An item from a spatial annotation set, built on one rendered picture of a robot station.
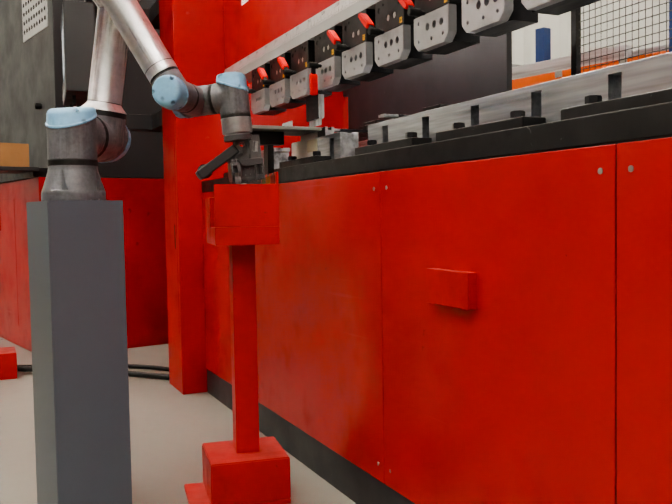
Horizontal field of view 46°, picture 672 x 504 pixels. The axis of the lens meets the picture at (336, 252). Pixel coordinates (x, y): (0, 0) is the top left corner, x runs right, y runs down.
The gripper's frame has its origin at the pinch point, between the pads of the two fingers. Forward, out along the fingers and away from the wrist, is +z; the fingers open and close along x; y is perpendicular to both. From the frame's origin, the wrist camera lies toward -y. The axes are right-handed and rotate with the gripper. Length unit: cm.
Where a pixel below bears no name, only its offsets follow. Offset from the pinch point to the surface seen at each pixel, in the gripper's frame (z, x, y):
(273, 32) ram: -61, 72, 30
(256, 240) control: 6.5, -4.8, 3.1
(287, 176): -9.8, 32.1, 20.8
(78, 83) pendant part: -58, 136, -37
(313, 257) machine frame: 13.8, 13.8, 21.6
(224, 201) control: -3.9, -4.9, -3.7
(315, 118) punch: -28, 45, 35
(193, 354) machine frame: 56, 129, -5
